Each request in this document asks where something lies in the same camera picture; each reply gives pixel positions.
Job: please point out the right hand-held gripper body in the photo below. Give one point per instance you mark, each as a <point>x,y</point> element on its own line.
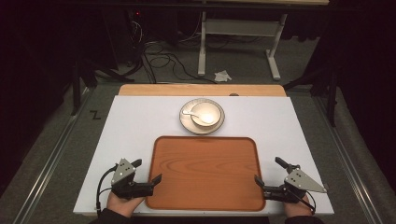
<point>299,182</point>

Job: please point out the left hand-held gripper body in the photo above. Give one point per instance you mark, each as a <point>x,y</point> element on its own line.
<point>124,174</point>

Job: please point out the person's right hand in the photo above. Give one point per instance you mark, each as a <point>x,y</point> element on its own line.
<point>295,210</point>

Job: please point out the person's left hand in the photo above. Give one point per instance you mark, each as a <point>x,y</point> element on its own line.
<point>123,205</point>

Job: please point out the white table mat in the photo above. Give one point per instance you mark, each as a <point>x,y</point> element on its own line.
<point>130,124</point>

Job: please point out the brown wooden tray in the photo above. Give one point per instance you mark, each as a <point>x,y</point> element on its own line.
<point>205,174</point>

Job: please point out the white plate with dark rim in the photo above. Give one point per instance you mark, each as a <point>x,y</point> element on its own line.
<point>186,125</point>

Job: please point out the white ceramic spoon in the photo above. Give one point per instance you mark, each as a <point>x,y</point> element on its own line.
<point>207,118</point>

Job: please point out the black stand leg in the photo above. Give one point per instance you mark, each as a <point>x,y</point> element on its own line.
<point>76,90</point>
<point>333,99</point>

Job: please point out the white bowl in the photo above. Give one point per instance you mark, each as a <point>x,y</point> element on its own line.
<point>211,109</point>

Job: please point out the crumpled white paper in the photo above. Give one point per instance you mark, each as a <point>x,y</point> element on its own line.
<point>222,76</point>

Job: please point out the metal floor rail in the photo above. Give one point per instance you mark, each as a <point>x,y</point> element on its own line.
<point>351,180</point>
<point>46,174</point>

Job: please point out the white metal desk frame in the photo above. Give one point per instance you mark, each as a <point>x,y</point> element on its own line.
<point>239,28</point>

